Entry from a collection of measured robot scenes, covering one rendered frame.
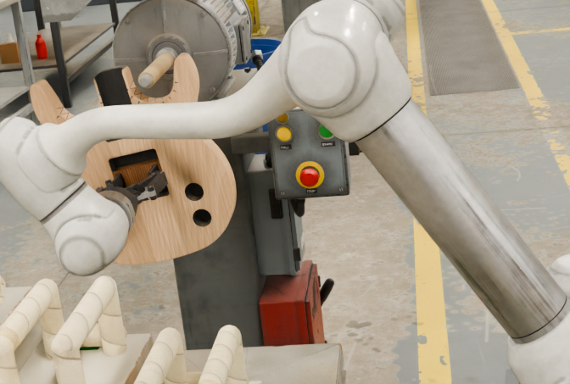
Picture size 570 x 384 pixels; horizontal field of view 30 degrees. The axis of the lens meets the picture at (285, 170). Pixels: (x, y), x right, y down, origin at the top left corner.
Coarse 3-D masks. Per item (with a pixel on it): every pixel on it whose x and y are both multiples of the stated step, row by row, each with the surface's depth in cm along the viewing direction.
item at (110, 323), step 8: (112, 304) 141; (104, 312) 141; (112, 312) 141; (120, 312) 143; (104, 320) 142; (112, 320) 142; (120, 320) 143; (104, 328) 142; (112, 328) 142; (120, 328) 143; (104, 336) 142; (112, 336) 142; (120, 336) 143; (104, 344) 143; (112, 344) 143; (120, 344) 143; (104, 352) 144; (112, 352) 143; (120, 352) 143
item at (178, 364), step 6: (180, 348) 143; (180, 354) 143; (174, 360) 142; (180, 360) 143; (174, 366) 143; (180, 366) 143; (168, 372) 143; (174, 372) 143; (180, 372) 143; (186, 372) 144; (168, 378) 143; (174, 378) 143; (180, 378) 143; (186, 378) 144
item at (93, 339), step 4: (96, 324) 145; (92, 328) 144; (96, 328) 144; (124, 328) 145; (92, 332) 144; (96, 332) 144; (88, 336) 144; (92, 336) 144; (96, 336) 144; (100, 336) 144; (88, 340) 144; (92, 340) 144; (96, 340) 144; (100, 340) 144; (84, 344) 145; (88, 344) 144; (92, 344) 144; (96, 344) 144; (100, 344) 144
